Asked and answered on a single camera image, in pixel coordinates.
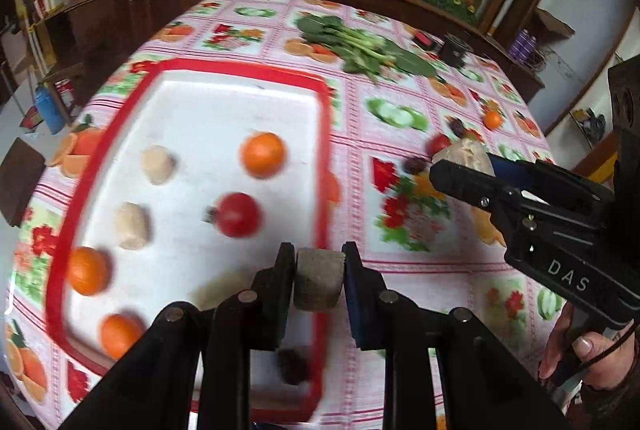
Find green leafy vegetable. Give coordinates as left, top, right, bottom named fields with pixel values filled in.
left=295, top=14, right=437, bottom=84

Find dark red date left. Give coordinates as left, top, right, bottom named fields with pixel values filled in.
left=401, top=156, right=427, bottom=176

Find beige block in tray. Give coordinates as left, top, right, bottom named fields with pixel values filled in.
left=114, top=202, right=150, bottom=250
left=140, top=145, right=176, bottom=185

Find red black small box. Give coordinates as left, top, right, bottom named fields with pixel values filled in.
left=412, top=30, right=440, bottom=52

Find red tomato in tray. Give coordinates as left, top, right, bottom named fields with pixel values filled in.
left=204, top=192, right=262, bottom=239

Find orange on table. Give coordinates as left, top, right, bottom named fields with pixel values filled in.
left=483, top=109, right=503, bottom=131

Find right hand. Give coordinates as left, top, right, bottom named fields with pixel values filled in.
left=538, top=302, right=637, bottom=390

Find red tomato on table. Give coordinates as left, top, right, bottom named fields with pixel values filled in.
left=425, top=133, right=451, bottom=157

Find orange in tray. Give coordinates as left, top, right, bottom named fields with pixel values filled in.
left=66, top=246, right=111, bottom=296
left=240, top=132, right=288, bottom=179
left=100, top=313, right=143, bottom=360

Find red rimmed white tray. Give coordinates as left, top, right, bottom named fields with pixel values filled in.
left=44, top=56, right=334, bottom=424

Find dark wrinkled date far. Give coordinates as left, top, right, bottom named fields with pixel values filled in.
left=448, top=117, right=466, bottom=139

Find beige cube block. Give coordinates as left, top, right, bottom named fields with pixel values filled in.
left=294, top=248, right=345, bottom=312

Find floral fruit tablecloth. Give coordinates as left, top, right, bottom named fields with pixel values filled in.
left=6, top=0, right=563, bottom=429

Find blue water jug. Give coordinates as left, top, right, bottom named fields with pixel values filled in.
left=34, top=83, right=66, bottom=135

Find purple bottles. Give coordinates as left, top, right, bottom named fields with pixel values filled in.
left=508, top=28, right=537, bottom=64

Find brown wooden stool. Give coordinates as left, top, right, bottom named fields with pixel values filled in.
left=0, top=138, right=44, bottom=228

